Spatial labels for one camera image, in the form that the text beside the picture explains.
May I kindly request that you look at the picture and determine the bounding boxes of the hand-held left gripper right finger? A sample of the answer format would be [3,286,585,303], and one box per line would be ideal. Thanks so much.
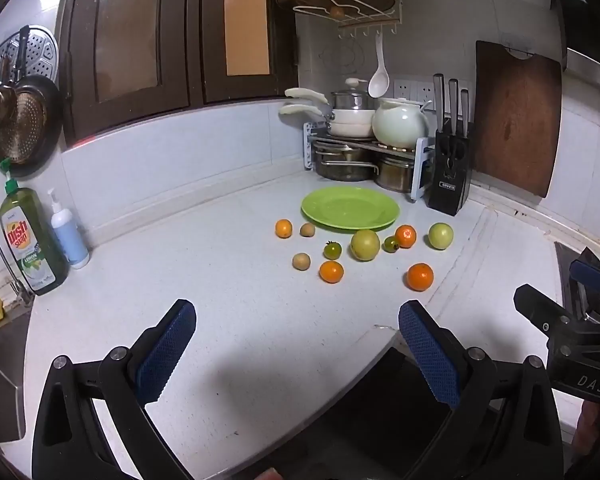
[398,300,565,480]

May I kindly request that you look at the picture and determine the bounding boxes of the green plate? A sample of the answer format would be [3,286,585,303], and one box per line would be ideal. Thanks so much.
[301,186,400,232]

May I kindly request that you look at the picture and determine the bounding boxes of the white ladle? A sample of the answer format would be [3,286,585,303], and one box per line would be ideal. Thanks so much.
[368,30,391,99]

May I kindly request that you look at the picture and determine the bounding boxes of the black knife block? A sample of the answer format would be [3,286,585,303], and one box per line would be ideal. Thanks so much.
[426,122,473,217]

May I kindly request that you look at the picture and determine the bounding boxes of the steel pot with lid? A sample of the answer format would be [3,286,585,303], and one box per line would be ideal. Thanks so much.
[331,78,378,111]

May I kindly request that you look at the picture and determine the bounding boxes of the round steel steamer plate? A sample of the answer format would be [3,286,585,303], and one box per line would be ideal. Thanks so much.
[0,25,61,147]

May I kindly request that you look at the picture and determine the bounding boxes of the steel faucet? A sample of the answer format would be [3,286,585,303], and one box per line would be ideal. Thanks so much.
[0,213,36,306]

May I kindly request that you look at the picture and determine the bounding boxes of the steel sink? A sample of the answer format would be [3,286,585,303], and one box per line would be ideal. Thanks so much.
[0,305,31,443]

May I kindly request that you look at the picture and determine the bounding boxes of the black scissors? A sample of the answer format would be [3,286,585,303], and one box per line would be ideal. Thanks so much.
[437,137,468,168]

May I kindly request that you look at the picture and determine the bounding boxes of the green apple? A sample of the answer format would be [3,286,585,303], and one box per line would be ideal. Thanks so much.
[427,222,455,250]
[350,229,381,262]

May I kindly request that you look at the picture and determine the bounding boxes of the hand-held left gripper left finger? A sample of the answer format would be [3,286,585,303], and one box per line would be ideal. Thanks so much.
[31,299,197,480]

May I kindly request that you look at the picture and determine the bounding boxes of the grey shelf rack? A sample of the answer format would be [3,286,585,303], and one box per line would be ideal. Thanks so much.
[302,121,429,202]

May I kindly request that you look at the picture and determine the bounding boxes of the white ceramic pot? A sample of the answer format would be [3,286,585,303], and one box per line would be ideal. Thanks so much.
[371,98,431,149]

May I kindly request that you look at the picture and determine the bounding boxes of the green dish soap bottle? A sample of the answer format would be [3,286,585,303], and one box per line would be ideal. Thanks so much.
[0,159,70,297]

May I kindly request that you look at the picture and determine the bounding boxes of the wide steel pot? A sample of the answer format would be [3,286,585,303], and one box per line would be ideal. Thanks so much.
[312,142,379,182]

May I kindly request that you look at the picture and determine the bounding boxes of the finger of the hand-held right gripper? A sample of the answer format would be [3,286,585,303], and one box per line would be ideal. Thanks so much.
[569,259,600,297]
[513,284,600,361]

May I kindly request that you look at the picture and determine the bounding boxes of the black frying pan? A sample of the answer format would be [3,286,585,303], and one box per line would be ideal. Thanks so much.
[0,25,64,179]

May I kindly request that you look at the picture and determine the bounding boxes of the white pump bottle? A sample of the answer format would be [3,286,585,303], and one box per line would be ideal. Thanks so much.
[46,188,90,269]

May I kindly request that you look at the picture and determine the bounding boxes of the dark brown glass panel door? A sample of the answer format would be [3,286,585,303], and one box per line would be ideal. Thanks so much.
[180,0,300,106]
[60,0,191,147]

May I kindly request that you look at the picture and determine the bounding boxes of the brown wooden cutting board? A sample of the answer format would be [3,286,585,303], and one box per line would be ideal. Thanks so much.
[472,40,563,199]

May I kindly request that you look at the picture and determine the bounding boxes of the large orange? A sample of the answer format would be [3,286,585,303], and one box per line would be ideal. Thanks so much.
[406,263,435,292]

